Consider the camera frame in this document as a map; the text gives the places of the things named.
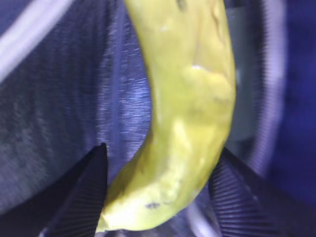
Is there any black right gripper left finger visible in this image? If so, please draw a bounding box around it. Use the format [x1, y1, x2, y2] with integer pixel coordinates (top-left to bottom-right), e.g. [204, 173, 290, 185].
[0, 143, 108, 237]

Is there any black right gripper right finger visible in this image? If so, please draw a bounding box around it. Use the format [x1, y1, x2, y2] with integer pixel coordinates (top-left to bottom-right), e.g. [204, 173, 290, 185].
[208, 148, 316, 237]

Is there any navy blue lunch bag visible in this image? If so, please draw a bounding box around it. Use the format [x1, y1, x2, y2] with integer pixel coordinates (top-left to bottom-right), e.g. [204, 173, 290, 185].
[0, 0, 316, 237]

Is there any yellow banana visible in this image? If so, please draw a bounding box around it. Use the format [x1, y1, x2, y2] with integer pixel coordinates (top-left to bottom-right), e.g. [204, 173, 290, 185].
[96, 0, 236, 232]

